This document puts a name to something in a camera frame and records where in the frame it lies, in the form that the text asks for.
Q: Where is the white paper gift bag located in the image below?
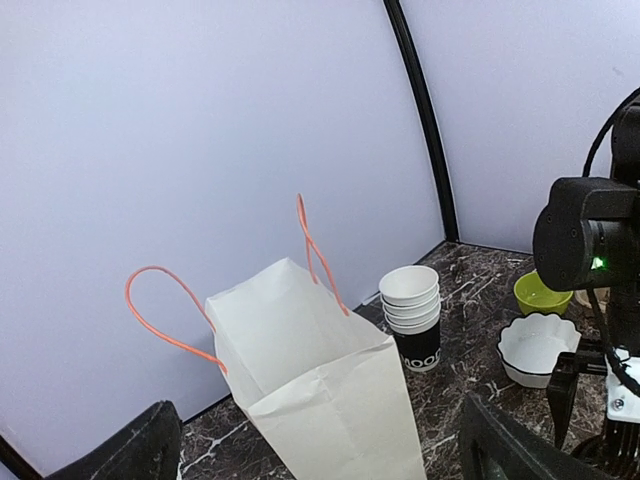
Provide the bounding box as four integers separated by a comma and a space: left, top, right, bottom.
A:
124, 193, 429, 480

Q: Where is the green bowl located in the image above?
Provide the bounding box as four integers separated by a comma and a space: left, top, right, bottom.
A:
513, 271, 574, 315

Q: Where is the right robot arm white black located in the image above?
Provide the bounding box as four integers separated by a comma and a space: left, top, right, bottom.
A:
533, 91, 639, 479

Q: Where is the left black frame post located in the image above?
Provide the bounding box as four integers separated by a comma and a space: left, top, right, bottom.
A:
0, 437, 34, 479

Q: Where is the right black frame post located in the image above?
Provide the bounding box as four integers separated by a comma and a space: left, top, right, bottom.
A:
383, 0, 460, 243

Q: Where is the black frame post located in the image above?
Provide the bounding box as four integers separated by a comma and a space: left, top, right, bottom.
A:
0, 437, 34, 479
383, 0, 460, 243

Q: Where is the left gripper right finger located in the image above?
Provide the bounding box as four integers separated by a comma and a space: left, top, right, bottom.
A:
458, 393, 610, 480

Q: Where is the stack of paper coffee cups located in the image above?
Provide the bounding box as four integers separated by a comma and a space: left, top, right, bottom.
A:
379, 265, 441, 373

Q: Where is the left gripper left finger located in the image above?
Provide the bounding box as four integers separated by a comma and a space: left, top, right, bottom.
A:
49, 400, 181, 479

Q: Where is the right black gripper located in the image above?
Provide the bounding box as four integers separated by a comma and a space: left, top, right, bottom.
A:
571, 419, 639, 479

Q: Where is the white scalloped dish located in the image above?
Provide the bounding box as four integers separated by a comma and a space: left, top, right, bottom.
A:
496, 313, 582, 389

